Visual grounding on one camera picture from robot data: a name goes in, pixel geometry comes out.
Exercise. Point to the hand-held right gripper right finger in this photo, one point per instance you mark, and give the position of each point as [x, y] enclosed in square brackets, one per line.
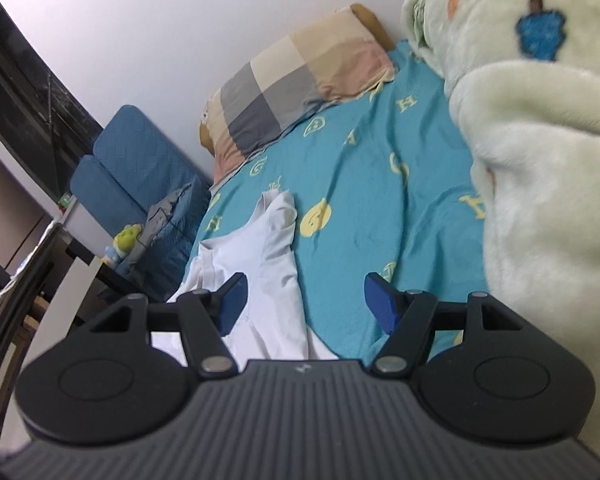
[381, 305]

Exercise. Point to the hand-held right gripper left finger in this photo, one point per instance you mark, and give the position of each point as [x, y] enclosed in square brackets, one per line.
[232, 305]

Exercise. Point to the white shirt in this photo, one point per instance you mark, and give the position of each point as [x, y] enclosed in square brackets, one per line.
[260, 280]

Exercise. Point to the grey cloth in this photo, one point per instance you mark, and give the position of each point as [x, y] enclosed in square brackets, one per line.
[166, 215]

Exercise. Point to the yellow green plush toy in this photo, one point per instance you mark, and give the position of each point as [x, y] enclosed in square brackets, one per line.
[122, 245]

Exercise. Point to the teal printed bed sheet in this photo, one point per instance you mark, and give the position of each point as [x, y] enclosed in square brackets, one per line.
[375, 170]

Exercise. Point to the white desk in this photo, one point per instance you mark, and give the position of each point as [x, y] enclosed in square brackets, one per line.
[77, 290]

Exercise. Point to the blue quilted folding mattress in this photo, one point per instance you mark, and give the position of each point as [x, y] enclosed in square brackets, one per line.
[145, 170]

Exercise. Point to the checkered pillow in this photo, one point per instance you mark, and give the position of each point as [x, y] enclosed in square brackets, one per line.
[300, 85]

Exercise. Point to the pale green fleece blanket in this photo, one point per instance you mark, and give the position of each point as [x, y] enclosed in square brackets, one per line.
[535, 125]

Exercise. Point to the dark window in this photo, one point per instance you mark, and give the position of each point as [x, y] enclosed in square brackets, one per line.
[25, 115]

